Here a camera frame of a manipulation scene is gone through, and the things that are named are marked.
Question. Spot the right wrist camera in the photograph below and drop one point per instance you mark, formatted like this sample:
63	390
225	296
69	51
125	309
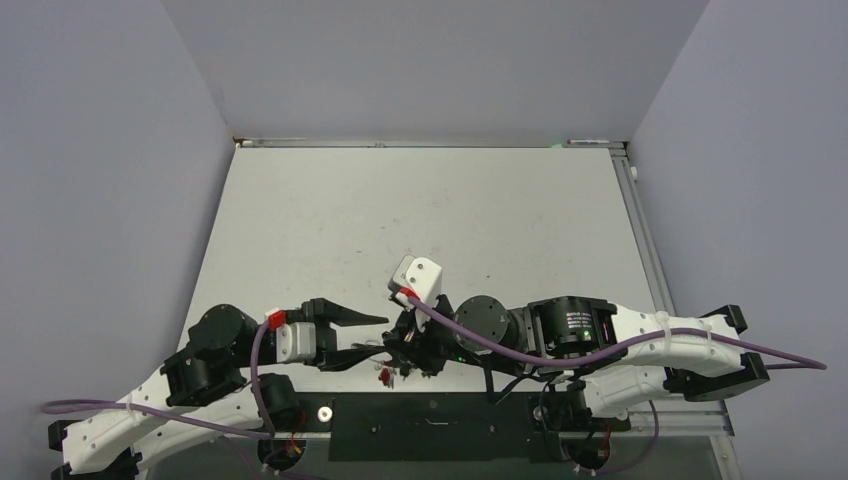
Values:
417	277

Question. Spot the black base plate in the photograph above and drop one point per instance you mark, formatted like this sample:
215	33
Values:
443	444

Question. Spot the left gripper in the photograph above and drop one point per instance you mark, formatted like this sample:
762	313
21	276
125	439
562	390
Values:
327	353

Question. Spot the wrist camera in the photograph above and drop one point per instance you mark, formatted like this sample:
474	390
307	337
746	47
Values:
417	277
296	343

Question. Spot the aluminium rail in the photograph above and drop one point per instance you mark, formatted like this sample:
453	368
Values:
460	143
657	283
430	414

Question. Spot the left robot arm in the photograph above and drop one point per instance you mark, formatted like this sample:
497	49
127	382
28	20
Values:
211	387

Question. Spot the right aluminium rail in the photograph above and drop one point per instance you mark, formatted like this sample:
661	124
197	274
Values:
657	283

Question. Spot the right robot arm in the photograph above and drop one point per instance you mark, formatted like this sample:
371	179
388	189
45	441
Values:
610	357

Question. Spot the back aluminium rail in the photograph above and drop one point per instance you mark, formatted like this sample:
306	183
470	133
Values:
460	143

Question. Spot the front aluminium rail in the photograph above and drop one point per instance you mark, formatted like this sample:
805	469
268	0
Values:
430	414

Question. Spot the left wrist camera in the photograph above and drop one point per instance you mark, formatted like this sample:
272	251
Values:
296	343

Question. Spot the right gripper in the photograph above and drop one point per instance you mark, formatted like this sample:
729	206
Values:
416	344

